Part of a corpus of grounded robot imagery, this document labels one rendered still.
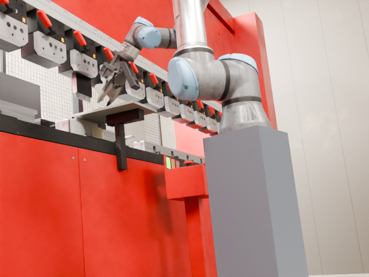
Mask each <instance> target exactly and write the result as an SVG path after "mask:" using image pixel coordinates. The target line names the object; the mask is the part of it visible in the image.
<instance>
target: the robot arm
mask: <svg viewBox="0 0 369 277"><path fill-rule="evenodd" d="M208 2H209V0H172V3H173V9H174V20H175V25H174V28H173V29H168V28H160V27H154V25H153V24H152V23H150V22H149V21H148V20H145V19H144V18H142V17H140V16H139V17H138V18H137V19H136V20H135V22H134V23H133V24H132V27H131V29H130V30H129V32H128V34H127V36H126V38H125V39H124V41H123V43H122V45H121V47H120V48H119V50H120V51H117V50H114V52H113V53H115V55H114V57H113V59H112V61H110V62H108V61H107V62H104V64H103V66H102V67H101V69H100V71H99V74H100V75H101V76H102V77H104V78H105V79H107V80H105V81H104V82H103V83H102V84H96V85H95V87H94V89H95V90H96V91H97V92H98V94H99V96H98V99H97V103H99V102H101V101H103V99H104V97H105V96H106V95H107V96H108V97H109V98H110V99H109V100H108V103H107V105H106V106H109V105H111V104H112V103H113V102H114V101H115V100H116V98H117V97H118V96H119V94H120V93H121V92H122V90H123V89H124V86H125V82H126V80H127V81H128V83H129V86H130V88H132V89H134V90H136V91H137V90H138V89H140V88H141V87H140V85H139V82H138V80H137V78H136V76H135V74H134V72H133V69H132V67H131V64H130V63H129V61H130V62H132V63H133V62H134V61H135V60H134V59H137V57H138V55H139V53H140V51H141V49H142V48H143V47H144V48H147V49H155V48H163V49H177V51H176V52H175V53H174V55H173V58H172V59H171V60H170V62H169V64H168V68H167V69H168V73H167V80H168V83H169V88H170V90H171V92H172V94H173V95H174V96H175V97H176V98H178V99H183V100H188V101H221V105H222V117H221V123H220V128H219V134H224V133H227V132H231V131H235V130H240V129H244V128H248V127H251V126H255V125H260V126H264V127H267V128H272V127H271V123H270V121H269V119H268V117H267V115H266V113H265V111H264V109H263V107H262V101H261V93H260V85H259V77H258V76H259V72H258V70H257V67H256V62H255V60H254V59H253V58H252V57H250V56H247V55H245V54H238V53H233V54H226V55H224V56H221V57H220V58H219V59H218V60H215V59H214V52H213V50H212V49H211V48H210V47H208V46H207V41H206V32H205V24H204V14H203V13H204V11H205V9H206V6H207V5H208ZM112 84H113V85H112Z"/></svg>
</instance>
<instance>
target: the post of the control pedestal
mask: <svg viewBox="0 0 369 277"><path fill-rule="evenodd" d="M184 204H185V210H186V221H187V232H188V243H189V255H190V261H191V272H192V277H210V272H209V262H208V252H207V245H206V235H205V225H204V214H203V204H202V198H200V197H194V198H185V199H184Z"/></svg>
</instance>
